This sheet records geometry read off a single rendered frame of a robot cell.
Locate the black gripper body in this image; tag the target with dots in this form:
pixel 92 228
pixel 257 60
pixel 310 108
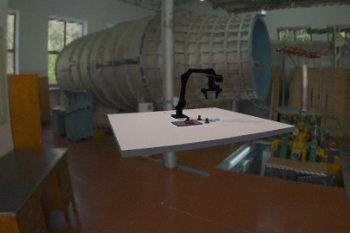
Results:
pixel 210 83

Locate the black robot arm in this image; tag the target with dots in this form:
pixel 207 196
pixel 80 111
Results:
pixel 184 79

